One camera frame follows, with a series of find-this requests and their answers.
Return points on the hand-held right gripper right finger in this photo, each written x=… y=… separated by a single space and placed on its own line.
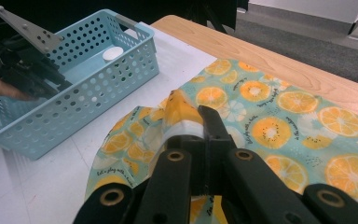
x=216 y=133

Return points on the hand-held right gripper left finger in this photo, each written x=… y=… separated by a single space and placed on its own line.
x=195 y=165

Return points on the light blue perforated plastic basket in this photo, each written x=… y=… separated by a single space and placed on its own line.
x=84 y=102

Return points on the orange slice print fabric bag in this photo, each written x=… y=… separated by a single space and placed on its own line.
x=292 y=124

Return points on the small white-capped bottle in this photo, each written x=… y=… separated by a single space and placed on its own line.
x=112 y=53

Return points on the black metal stand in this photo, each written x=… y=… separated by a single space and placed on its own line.
x=211 y=15

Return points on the white table mat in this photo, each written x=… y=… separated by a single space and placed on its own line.
x=59 y=186

